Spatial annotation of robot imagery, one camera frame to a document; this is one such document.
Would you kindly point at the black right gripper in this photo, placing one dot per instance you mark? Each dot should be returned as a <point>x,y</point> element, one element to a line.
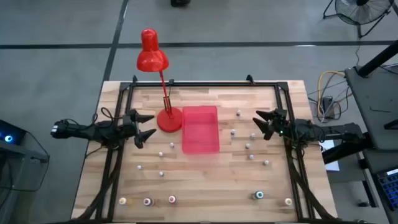
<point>281,124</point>

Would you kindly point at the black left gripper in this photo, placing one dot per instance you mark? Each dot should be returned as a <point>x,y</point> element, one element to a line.
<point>130,127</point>

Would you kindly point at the green-tipped large dropper bottle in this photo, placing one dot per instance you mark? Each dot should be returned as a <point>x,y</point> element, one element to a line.
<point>258,195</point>

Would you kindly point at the orange-tipped large dropper bottle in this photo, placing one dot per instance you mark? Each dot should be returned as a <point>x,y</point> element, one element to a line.
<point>122,201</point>

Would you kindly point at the purple-label large dropper bottle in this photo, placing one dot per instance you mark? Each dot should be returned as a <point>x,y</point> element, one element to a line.
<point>172,199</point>

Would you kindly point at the yellow-tipped large dropper bottle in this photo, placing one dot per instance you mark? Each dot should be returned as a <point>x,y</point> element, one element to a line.
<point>288,201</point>

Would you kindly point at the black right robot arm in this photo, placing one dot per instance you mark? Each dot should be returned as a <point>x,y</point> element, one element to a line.
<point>329,130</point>

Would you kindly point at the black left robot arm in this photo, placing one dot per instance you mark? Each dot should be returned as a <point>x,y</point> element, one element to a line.
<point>84,132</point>

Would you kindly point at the pink translucent plastic bin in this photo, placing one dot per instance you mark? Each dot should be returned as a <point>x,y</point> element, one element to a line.
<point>200,133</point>

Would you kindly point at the black power adapter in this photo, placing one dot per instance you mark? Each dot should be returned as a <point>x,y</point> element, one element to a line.
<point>327,104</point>

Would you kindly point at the red desk lamp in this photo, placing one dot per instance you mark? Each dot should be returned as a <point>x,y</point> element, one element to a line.
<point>152,59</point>

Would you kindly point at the white paper sheet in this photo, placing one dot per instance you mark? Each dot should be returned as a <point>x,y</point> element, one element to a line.
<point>332,165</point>

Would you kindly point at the black stand base bar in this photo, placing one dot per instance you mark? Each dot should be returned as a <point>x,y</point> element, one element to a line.
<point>345,151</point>

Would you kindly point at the grey cart top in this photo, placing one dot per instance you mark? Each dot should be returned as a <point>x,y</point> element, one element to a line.
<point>373,99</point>

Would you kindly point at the small black device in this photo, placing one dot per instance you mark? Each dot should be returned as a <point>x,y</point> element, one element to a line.
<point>363,204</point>

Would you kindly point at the black stand pole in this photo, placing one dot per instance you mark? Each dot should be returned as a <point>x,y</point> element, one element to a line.
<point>379,57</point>

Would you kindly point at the black round object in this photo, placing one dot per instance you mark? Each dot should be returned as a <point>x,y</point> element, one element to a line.
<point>179,2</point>

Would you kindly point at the computer tower with blue light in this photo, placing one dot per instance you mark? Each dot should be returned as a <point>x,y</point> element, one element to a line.
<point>9,137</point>

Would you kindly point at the backlit keyboard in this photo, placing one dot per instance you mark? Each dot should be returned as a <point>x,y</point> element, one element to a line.
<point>390,186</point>

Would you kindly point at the black floor fan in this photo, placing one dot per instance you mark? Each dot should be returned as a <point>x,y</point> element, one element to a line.
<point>360,12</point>

